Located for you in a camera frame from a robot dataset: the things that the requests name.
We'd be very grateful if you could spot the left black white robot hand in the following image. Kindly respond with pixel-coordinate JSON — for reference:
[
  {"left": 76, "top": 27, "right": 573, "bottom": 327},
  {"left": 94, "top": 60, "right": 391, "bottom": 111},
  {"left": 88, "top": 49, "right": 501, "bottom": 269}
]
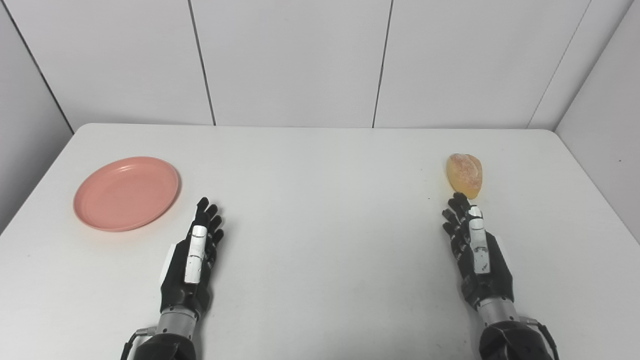
[{"left": 159, "top": 197, "right": 225, "bottom": 321}]

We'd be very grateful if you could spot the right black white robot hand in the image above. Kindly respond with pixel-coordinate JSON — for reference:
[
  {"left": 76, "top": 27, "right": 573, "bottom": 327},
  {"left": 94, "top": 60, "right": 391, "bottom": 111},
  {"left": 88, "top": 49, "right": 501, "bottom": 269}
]
[{"left": 441, "top": 192, "right": 515, "bottom": 312}]

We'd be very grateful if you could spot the pink round plate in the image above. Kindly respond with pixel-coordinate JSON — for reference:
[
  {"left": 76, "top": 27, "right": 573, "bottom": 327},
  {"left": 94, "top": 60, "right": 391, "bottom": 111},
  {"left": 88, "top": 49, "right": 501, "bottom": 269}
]
[{"left": 73, "top": 156, "right": 181, "bottom": 233}]

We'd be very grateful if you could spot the golden bread roll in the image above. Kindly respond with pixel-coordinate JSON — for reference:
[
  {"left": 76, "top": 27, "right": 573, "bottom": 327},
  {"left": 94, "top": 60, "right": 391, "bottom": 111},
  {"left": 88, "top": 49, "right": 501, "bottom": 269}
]
[{"left": 446, "top": 153, "right": 484, "bottom": 200}]

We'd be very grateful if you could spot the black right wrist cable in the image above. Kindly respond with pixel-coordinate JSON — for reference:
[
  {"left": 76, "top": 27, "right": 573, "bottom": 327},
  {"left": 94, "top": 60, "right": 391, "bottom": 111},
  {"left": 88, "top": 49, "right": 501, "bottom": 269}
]
[{"left": 520, "top": 316, "right": 560, "bottom": 360}]

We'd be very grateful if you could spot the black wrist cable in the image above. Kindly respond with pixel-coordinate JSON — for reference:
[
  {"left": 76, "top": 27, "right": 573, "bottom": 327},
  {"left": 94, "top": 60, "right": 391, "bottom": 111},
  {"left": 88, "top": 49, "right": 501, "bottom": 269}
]
[
  {"left": 120, "top": 327, "right": 156, "bottom": 360},
  {"left": 520, "top": 316, "right": 560, "bottom": 360}
]

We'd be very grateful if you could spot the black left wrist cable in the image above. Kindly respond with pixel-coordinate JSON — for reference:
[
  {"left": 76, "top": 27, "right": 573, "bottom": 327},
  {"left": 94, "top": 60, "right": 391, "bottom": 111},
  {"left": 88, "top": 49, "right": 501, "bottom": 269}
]
[{"left": 120, "top": 327, "right": 156, "bottom": 360}]

